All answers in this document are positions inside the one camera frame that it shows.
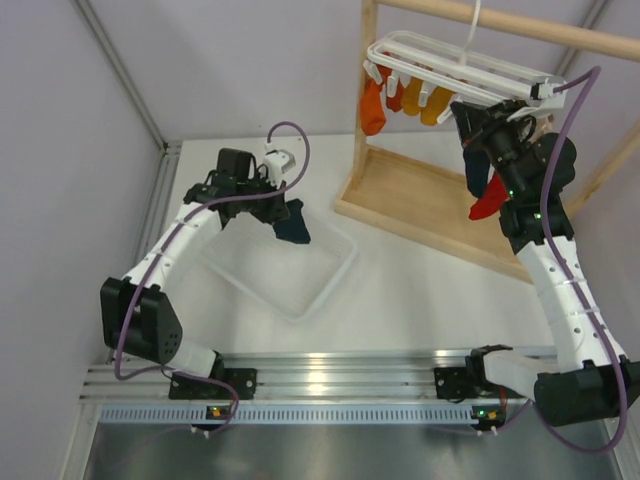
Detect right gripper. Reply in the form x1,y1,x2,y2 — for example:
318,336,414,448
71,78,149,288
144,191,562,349
451,100,531,200

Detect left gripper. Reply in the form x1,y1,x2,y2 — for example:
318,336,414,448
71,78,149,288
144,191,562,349
236,171,289,225

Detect navy blue sock pair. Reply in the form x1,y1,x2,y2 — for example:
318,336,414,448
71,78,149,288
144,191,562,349
463,149,491,199

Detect white plastic clip hanger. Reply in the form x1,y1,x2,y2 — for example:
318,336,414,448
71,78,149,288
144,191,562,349
363,1,556,125

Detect red and beige sock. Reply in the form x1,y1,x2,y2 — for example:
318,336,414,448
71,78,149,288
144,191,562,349
468,172,509,221

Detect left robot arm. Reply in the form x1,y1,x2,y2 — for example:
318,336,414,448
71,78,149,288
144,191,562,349
100,148,295,397

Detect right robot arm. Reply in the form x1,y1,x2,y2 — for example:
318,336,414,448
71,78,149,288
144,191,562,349
451,100,639,427

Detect yellow sock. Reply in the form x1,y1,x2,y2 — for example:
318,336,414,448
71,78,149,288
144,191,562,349
420,86,454,126
401,77,424,117

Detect clear plastic bin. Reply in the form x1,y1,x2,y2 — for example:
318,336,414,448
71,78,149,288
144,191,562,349
201,210,358,323

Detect orange sock near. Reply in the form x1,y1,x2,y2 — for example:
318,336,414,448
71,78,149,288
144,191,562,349
384,69,404,113

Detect orange sock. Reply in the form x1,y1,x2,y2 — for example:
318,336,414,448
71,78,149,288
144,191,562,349
359,66,387,136
384,69,404,113

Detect orange sock far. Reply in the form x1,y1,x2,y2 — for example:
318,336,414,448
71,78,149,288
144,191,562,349
359,66,387,136

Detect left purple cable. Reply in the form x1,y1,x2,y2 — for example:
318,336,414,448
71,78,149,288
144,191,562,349
113,120,311,438

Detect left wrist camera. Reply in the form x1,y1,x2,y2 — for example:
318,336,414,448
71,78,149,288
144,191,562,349
262,142,296,188

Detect aluminium corner frame post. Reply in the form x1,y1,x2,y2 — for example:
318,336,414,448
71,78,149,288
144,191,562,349
74,0,169,151

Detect aluminium rail beam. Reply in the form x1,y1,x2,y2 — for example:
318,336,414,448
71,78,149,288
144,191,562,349
80,350,469,403

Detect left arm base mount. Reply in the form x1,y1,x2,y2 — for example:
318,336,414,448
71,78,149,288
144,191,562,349
161,368,258,400

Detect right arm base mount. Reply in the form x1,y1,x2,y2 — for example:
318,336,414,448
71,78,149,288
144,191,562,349
433,344,509,403

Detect grey slotted cable duct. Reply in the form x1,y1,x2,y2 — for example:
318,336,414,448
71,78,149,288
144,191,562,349
99,403,504,425

